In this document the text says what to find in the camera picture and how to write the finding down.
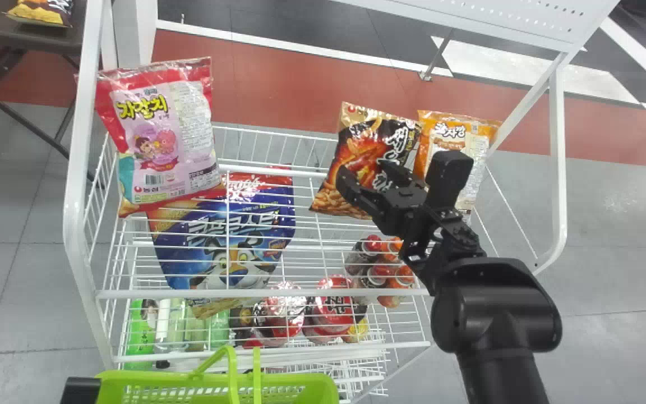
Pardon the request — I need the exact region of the red bottle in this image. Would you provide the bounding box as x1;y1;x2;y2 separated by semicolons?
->
345;235;383;277
382;236;404;265
364;262;397;293
393;264;417;290

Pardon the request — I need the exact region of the black snack packet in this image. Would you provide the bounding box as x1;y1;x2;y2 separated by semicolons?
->
309;101;423;220

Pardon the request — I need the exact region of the red snack packet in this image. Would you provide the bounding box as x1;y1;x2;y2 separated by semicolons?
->
94;57;228;219

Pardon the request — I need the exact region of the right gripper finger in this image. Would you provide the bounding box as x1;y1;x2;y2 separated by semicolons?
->
335;163;374;205
380;160;427;192

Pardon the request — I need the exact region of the red noodle cup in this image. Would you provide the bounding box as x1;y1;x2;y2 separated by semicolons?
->
304;274;370;345
252;282;307;348

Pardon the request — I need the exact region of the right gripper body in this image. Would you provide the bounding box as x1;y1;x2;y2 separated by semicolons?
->
362;181;431;237

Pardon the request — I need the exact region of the dark side table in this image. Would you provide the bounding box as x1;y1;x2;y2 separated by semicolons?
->
0;0;106;189

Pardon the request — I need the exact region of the yellow snack packet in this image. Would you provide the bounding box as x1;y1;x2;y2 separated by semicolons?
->
6;0;75;28

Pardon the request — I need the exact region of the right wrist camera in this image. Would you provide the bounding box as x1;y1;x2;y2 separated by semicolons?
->
424;150;474;212

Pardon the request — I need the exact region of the green bottle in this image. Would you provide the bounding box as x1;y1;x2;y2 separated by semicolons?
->
184;303;210;352
208;311;232;350
125;299;159;370

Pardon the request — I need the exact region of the orange snack packet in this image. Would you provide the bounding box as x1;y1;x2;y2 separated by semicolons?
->
412;109;502;225

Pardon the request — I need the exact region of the blue cereal bag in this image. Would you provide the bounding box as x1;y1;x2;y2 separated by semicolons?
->
147;167;297;293

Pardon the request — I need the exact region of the green basket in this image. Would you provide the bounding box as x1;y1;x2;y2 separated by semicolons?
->
94;345;340;404

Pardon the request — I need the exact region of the white wire rack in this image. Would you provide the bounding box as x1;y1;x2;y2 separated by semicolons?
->
63;0;621;404

